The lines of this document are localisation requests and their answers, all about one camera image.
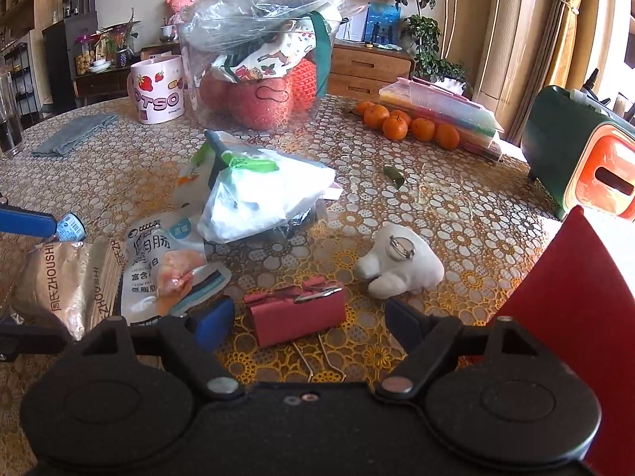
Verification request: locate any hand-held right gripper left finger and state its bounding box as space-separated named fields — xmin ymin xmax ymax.
xmin=74 ymin=296 xmax=245 ymax=402

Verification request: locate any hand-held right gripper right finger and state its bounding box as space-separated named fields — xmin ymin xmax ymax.
xmin=375 ymin=297 xmax=545 ymax=400

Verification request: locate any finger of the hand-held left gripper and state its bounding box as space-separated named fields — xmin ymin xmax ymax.
xmin=0 ymin=324 xmax=80 ymax=364
xmin=0 ymin=205 xmax=59 ymax=239

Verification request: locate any pink binder clip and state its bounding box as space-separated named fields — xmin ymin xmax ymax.
xmin=243 ymin=278 xmax=348 ymax=384

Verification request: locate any white and dark tissue packet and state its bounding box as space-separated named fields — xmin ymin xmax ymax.
xmin=177 ymin=129 xmax=235 ymax=210

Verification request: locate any red paper bag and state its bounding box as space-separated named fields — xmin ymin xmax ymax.
xmin=470 ymin=205 xmax=635 ymax=476

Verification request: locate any floral lace tablecloth desktop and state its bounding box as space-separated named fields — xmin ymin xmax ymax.
xmin=0 ymin=92 xmax=567 ymax=476

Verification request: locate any green and orange desktop bin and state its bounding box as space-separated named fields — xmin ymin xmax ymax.
xmin=521 ymin=84 xmax=635 ymax=222

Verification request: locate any small blue labelled tube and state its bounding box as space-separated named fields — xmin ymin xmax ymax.
xmin=54 ymin=213 xmax=87 ymax=244

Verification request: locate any white plush toy with pin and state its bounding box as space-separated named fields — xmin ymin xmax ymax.
xmin=354 ymin=223 xmax=445 ymax=301

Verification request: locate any white sausage packet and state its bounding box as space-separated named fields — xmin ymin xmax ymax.
xmin=120 ymin=208 xmax=232 ymax=329

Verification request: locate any grey cloth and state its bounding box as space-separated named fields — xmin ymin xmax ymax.
xmin=32 ymin=112 xmax=118 ymax=157

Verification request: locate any glass of dark liquid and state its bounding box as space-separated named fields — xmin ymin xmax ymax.
xmin=0 ymin=72 xmax=25 ymax=160

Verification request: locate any white plastic bag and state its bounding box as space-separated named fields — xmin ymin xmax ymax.
xmin=197 ymin=160 xmax=338 ymax=245

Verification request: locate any low wooden side table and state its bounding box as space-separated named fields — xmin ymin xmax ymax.
xmin=74 ymin=67 xmax=133 ymax=106

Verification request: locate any black shelf cabinet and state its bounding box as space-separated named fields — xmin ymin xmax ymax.
xmin=42 ymin=0 xmax=98 ymax=111

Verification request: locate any glass snack jar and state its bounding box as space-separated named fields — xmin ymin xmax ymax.
xmin=74 ymin=35 xmax=96 ymax=77

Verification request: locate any pink strawberry print mug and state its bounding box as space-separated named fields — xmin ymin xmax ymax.
xmin=126 ymin=54 xmax=187 ymax=125

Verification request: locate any row of mandarin oranges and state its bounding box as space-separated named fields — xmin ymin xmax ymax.
xmin=354 ymin=100 xmax=462 ymax=152

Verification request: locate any small plant in vase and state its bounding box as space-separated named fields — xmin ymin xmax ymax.
xmin=96 ymin=7 xmax=141 ymax=68

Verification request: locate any stack of colourful plastic folders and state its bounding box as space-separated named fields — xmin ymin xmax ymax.
xmin=379 ymin=77 xmax=506 ymax=163

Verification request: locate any clear plastic bag with fruit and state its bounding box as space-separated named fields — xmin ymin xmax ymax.
xmin=177 ymin=14 xmax=344 ymax=134

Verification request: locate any wooden drawer cabinet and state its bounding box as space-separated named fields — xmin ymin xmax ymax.
xmin=327 ymin=42 xmax=416 ymax=103

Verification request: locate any pink plush pig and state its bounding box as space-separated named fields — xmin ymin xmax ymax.
xmin=165 ymin=0 xmax=207 ymax=27

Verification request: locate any large potted green plant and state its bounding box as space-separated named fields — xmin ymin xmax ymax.
xmin=381 ymin=0 xmax=484 ymax=96

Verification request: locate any beige pleated curtain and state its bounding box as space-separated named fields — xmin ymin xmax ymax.
xmin=506 ymin=0 xmax=584 ymax=146

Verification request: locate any blue picture box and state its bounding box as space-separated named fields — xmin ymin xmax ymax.
xmin=364 ymin=2 xmax=402 ymax=44

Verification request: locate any crumpled clear plastic bag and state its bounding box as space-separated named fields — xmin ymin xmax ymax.
xmin=190 ymin=0 xmax=371 ymax=56

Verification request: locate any golden curtain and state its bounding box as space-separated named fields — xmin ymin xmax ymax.
xmin=546 ymin=0 xmax=621 ymax=96

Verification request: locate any printed cloth bag green strap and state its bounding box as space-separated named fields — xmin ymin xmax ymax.
xmin=208 ymin=10 xmax=331 ymax=98

